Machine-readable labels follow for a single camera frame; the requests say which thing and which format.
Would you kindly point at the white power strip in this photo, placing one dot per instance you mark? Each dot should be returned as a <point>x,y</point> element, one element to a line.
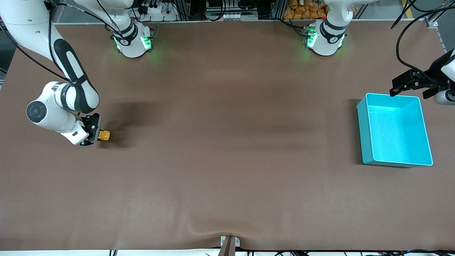
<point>167,16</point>

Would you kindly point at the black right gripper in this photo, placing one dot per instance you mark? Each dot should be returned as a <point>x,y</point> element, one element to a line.
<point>89,125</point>

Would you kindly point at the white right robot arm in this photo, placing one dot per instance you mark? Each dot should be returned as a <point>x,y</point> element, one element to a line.
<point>53,113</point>

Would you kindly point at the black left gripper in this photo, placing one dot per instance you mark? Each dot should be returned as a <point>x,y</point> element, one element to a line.
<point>431,73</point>

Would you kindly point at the aluminium frame post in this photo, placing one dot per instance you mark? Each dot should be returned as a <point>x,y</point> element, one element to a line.
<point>432,22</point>

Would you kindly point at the yellow beetle toy car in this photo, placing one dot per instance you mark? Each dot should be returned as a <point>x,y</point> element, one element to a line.
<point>105,135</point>

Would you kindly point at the teal plastic bin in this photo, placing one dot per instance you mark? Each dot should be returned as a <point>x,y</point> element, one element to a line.
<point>394,135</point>

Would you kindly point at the brown table mat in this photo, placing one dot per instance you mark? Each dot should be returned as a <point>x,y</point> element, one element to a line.
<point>227,160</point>

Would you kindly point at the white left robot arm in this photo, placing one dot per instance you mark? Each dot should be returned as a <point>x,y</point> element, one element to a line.
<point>328,39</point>

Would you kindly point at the orange toy pile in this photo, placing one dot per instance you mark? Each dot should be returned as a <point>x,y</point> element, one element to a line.
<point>302,10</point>

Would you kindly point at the white terminal strip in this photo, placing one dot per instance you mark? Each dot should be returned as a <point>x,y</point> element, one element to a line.
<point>231,16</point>

